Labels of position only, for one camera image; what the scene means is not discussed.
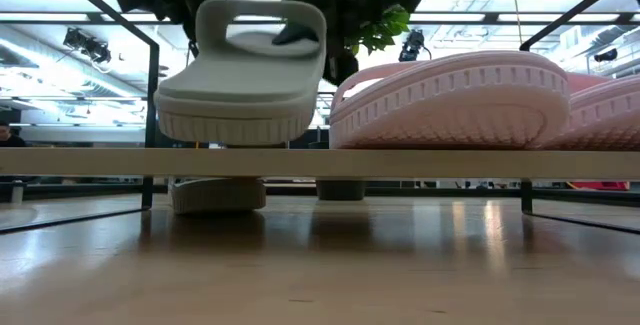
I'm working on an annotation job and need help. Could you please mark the black partition panels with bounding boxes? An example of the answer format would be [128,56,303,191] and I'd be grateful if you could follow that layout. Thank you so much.
[289,128,331,149]

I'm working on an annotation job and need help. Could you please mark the wooden shelf black metal frame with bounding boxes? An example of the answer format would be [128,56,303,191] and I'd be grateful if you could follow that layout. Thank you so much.
[0,0,640,236]

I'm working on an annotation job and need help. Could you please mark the black ceiling spotlight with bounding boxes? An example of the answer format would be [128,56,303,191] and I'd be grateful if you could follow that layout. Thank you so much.
[62,27,114,65]

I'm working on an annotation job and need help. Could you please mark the pink rubber slide sandal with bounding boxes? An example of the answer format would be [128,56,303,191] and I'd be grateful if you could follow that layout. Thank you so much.
[328,49,572,150]
[542,72,640,152]

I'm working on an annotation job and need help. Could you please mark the black ceiling camera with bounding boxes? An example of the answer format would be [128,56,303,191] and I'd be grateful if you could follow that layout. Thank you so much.
[398,28,432,64]

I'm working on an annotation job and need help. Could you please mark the person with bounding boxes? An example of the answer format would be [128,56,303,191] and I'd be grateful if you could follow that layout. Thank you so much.
[0,119,29,149]

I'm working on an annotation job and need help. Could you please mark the red chair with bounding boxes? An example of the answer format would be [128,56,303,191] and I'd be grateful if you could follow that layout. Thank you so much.
[567,181,631,192]

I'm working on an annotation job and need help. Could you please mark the black metal rig frame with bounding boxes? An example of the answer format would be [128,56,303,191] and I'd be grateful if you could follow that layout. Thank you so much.
[0,180,640,202]

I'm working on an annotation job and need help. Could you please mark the black overhead beam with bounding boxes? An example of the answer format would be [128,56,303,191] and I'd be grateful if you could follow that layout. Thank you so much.
[0,12,640,25]

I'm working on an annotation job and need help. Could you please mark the grey rubber slide sandal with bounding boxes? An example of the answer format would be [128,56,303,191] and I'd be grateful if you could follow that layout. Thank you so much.
[168,177,268,215]
[153,0,330,147]

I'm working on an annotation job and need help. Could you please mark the green potted plant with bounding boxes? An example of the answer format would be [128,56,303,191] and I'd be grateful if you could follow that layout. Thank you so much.
[279,0,416,202]

